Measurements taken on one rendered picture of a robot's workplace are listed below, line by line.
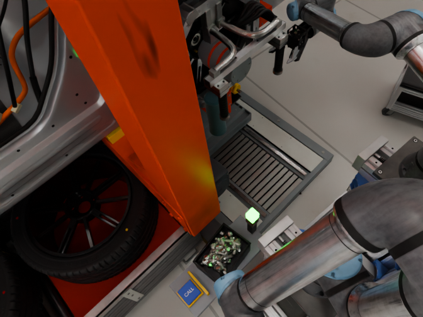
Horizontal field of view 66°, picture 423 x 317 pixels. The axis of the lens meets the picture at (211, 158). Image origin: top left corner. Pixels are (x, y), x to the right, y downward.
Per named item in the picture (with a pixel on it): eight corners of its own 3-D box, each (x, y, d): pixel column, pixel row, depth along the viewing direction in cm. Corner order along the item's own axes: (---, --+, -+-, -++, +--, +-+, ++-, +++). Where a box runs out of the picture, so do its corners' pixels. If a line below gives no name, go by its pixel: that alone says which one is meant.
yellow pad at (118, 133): (119, 109, 154) (116, 102, 150) (137, 125, 149) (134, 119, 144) (95, 127, 150) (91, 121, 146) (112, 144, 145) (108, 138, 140)
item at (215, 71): (212, 31, 131) (209, 7, 122) (247, 53, 123) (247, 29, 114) (179, 54, 126) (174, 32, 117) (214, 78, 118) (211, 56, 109)
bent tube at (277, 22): (246, 5, 137) (245, -18, 127) (281, 25, 129) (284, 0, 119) (216, 27, 132) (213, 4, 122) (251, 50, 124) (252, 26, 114)
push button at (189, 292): (190, 280, 134) (189, 278, 132) (201, 292, 132) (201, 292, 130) (177, 292, 132) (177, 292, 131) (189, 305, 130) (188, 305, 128)
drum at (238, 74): (219, 51, 153) (217, 26, 141) (253, 73, 144) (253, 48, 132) (197, 67, 149) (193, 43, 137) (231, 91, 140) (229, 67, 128)
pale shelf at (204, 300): (240, 216, 150) (240, 214, 147) (268, 242, 143) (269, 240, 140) (170, 286, 137) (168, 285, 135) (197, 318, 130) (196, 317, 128)
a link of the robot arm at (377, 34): (361, 72, 109) (284, 22, 143) (389, 60, 111) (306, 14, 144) (366, 40, 101) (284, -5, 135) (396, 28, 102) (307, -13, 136)
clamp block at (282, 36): (270, 34, 138) (271, 23, 133) (287, 43, 134) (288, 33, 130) (262, 40, 137) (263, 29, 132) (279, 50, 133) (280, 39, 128)
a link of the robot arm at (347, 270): (332, 235, 93) (344, 219, 81) (361, 280, 86) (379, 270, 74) (295, 253, 91) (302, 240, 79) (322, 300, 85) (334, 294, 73)
